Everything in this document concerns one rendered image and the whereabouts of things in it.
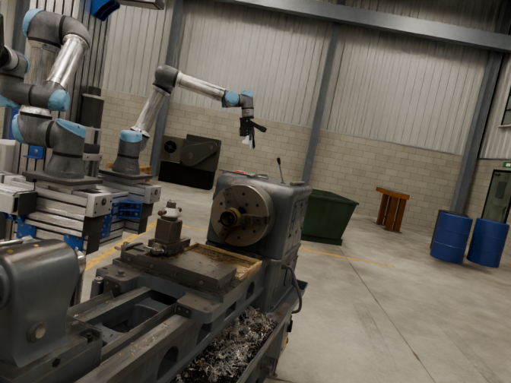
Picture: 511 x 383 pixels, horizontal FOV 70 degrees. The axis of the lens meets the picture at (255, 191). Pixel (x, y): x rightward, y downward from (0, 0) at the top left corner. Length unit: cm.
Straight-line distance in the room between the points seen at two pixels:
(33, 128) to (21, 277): 101
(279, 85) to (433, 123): 496
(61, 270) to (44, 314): 9
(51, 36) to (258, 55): 1075
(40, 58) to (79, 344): 118
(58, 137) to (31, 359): 102
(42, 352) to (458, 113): 1297
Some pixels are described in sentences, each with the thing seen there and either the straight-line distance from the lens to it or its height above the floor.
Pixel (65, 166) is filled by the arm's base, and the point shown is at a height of 121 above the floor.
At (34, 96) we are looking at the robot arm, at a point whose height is 146.
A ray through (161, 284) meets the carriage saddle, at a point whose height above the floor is 89.
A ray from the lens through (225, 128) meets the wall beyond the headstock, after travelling 1194.
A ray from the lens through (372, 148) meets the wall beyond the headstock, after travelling 1227.
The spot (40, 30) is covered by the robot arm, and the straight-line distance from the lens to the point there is 177.
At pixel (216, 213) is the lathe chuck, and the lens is 190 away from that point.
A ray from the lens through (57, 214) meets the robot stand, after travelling 175.
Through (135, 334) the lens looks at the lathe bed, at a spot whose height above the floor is 85.
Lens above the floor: 142
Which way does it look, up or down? 6 degrees down
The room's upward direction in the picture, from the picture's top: 11 degrees clockwise
